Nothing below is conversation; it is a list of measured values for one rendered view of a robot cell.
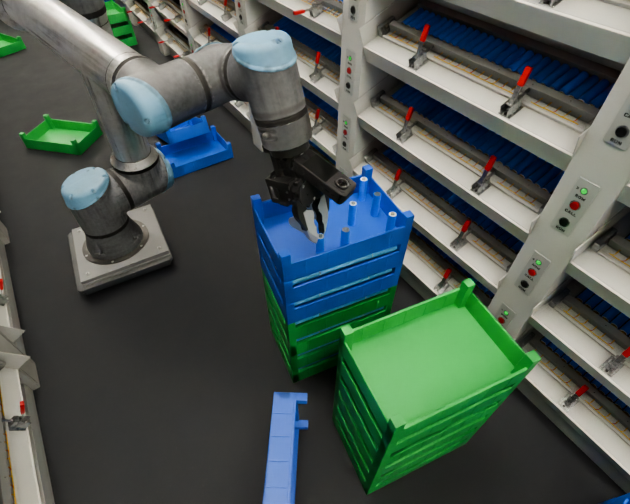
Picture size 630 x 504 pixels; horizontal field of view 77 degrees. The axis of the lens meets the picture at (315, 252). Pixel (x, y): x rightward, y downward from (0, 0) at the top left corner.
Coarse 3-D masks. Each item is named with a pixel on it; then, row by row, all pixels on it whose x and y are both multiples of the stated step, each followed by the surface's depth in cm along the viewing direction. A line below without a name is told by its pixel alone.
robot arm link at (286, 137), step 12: (300, 120) 64; (264, 132) 65; (276, 132) 64; (288, 132) 64; (300, 132) 65; (312, 132) 68; (264, 144) 67; (276, 144) 65; (288, 144) 65; (300, 144) 66
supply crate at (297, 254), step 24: (384, 192) 93; (264, 216) 93; (288, 216) 95; (336, 216) 95; (360, 216) 95; (384, 216) 95; (408, 216) 83; (264, 240) 88; (288, 240) 89; (336, 240) 89; (360, 240) 82; (384, 240) 85; (408, 240) 89; (288, 264) 78; (312, 264) 81; (336, 264) 84
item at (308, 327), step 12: (264, 276) 106; (276, 300) 107; (372, 300) 101; (384, 300) 104; (276, 312) 105; (336, 312) 99; (348, 312) 101; (360, 312) 103; (300, 324) 102; (312, 324) 98; (324, 324) 100; (288, 336) 98; (300, 336) 100
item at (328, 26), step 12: (264, 0) 138; (276, 0) 131; (288, 0) 128; (300, 0) 126; (288, 12) 129; (324, 12) 119; (300, 24) 127; (312, 24) 120; (324, 24) 116; (336, 24) 114; (324, 36) 119; (336, 36) 113
